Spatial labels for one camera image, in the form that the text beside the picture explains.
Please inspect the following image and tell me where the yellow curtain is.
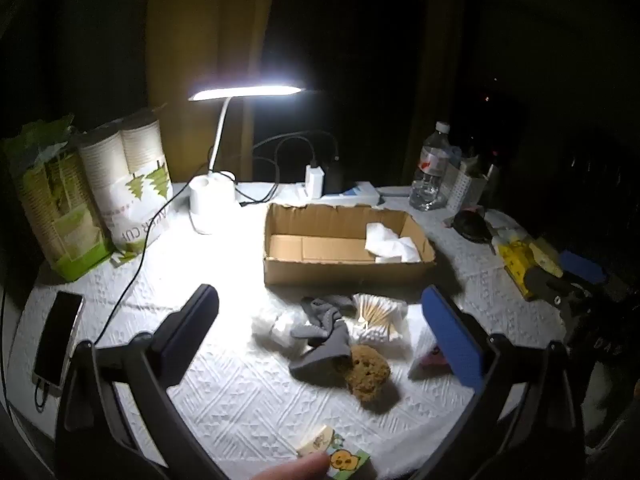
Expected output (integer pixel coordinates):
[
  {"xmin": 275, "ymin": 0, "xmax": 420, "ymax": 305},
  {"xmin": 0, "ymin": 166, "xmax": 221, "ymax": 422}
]
[{"xmin": 145, "ymin": 0, "xmax": 282, "ymax": 184}]

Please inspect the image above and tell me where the white perforated container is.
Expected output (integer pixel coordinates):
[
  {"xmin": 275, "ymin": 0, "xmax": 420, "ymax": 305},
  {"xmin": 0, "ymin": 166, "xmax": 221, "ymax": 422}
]
[{"xmin": 445, "ymin": 156, "xmax": 489, "ymax": 214}]

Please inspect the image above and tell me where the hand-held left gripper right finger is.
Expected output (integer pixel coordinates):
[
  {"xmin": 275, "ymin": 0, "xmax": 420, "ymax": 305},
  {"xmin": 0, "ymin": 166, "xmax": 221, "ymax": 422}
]
[{"xmin": 410, "ymin": 285, "xmax": 586, "ymax": 480}]

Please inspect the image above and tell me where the white blue flat box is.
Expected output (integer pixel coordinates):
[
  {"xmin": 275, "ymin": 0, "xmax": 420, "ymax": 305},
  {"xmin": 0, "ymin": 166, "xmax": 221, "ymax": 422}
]
[{"xmin": 295, "ymin": 182, "xmax": 382, "ymax": 207}]

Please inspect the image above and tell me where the black round object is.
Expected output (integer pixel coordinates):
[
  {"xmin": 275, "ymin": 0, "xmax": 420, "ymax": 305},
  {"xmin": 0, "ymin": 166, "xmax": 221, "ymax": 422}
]
[{"xmin": 452, "ymin": 208, "xmax": 494, "ymax": 244}]

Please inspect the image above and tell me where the clear bubble wrap bag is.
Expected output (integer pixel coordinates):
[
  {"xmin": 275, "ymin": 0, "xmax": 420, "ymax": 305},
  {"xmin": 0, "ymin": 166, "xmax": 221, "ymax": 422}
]
[{"xmin": 251, "ymin": 305, "xmax": 312, "ymax": 351}]

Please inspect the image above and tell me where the white tissue wad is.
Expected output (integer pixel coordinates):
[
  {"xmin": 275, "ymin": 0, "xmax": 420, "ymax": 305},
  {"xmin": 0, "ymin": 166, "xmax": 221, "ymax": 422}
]
[{"xmin": 364, "ymin": 222, "xmax": 422, "ymax": 264}]

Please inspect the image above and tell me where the white desk lamp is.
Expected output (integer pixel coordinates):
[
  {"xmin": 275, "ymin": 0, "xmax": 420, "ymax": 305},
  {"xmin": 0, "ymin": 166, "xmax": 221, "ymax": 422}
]
[{"xmin": 187, "ymin": 84, "xmax": 307, "ymax": 236}]

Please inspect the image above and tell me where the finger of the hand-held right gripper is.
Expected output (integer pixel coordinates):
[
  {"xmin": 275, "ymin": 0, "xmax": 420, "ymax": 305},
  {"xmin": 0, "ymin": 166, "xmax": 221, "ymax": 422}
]
[
  {"xmin": 559, "ymin": 250, "xmax": 609, "ymax": 286},
  {"xmin": 525, "ymin": 267, "xmax": 568, "ymax": 307}
]

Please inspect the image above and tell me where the pink soft packet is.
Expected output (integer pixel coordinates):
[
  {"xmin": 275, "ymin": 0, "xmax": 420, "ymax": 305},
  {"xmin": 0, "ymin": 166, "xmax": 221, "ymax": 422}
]
[{"xmin": 409, "ymin": 344, "xmax": 452, "ymax": 381}]

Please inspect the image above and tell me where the yellow packet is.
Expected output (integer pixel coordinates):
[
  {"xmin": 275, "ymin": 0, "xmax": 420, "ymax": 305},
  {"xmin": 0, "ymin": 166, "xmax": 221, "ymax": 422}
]
[{"xmin": 497, "ymin": 237, "xmax": 564, "ymax": 302}]

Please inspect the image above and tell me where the brown sponge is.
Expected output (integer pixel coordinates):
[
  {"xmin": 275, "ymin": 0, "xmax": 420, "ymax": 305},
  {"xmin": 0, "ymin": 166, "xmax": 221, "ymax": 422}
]
[{"xmin": 347, "ymin": 344, "xmax": 392, "ymax": 404}]

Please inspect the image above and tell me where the smartphone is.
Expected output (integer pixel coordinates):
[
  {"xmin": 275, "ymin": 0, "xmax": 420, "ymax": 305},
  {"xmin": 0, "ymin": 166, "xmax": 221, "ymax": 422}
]
[{"xmin": 32, "ymin": 290, "xmax": 85, "ymax": 391}]

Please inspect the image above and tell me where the grey sock pair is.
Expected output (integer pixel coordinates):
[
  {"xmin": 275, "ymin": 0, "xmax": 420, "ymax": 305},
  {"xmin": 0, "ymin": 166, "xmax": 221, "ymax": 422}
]
[{"xmin": 289, "ymin": 296, "xmax": 354, "ymax": 387}]

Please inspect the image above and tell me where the white charger plug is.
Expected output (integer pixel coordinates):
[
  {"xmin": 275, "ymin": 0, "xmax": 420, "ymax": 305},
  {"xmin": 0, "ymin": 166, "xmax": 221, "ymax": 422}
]
[{"xmin": 305, "ymin": 162, "xmax": 325, "ymax": 199}]

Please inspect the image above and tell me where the black charging cable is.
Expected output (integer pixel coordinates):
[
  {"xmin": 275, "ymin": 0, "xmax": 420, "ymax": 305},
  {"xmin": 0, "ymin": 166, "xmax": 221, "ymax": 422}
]
[{"xmin": 32, "ymin": 132, "xmax": 342, "ymax": 413}]

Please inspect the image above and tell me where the black power adapter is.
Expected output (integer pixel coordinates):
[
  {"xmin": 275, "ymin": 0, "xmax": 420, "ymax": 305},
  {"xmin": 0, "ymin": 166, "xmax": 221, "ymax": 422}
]
[{"xmin": 324, "ymin": 159, "xmax": 352, "ymax": 194}]

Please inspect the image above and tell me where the tree print paper cup pack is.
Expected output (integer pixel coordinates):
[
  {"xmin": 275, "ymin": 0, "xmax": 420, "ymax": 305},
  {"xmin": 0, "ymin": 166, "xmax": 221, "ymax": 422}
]
[{"xmin": 77, "ymin": 107, "xmax": 174, "ymax": 267}]

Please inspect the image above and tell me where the cartoon print small box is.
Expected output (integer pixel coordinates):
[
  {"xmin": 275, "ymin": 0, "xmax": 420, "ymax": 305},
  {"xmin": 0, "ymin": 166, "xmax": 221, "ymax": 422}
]
[{"xmin": 297, "ymin": 425, "xmax": 372, "ymax": 477}]

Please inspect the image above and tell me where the cardboard box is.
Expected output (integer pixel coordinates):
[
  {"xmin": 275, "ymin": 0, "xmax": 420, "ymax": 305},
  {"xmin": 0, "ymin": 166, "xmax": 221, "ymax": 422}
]
[{"xmin": 262, "ymin": 202, "xmax": 437, "ymax": 302}]

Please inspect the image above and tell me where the cotton swab pack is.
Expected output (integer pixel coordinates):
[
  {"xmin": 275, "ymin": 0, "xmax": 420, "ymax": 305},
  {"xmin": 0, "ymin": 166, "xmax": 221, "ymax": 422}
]
[{"xmin": 350, "ymin": 293, "xmax": 412, "ymax": 357}]

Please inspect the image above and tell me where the green paper cup pack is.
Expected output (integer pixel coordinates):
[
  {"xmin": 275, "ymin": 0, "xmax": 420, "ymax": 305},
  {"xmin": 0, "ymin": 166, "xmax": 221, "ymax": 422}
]
[{"xmin": 2, "ymin": 115, "xmax": 115, "ymax": 282}]

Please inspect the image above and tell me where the person's left hand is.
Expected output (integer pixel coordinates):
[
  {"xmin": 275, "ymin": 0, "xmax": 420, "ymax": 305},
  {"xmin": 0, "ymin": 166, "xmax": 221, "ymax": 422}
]
[{"xmin": 249, "ymin": 452, "xmax": 332, "ymax": 480}]

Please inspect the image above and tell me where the white textured tablecloth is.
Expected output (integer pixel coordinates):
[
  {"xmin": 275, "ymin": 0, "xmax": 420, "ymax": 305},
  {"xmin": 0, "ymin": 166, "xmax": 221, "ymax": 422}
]
[{"xmin": 5, "ymin": 180, "xmax": 572, "ymax": 480}]

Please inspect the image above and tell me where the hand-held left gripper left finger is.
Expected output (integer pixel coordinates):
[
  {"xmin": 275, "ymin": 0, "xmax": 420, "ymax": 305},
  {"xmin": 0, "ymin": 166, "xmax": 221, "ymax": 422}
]
[{"xmin": 55, "ymin": 284, "xmax": 226, "ymax": 480}]

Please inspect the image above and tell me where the clear water bottle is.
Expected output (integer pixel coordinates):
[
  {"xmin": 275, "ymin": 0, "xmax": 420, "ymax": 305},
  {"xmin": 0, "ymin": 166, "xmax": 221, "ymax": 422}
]
[{"xmin": 408, "ymin": 121, "xmax": 454, "ymax": 212}]

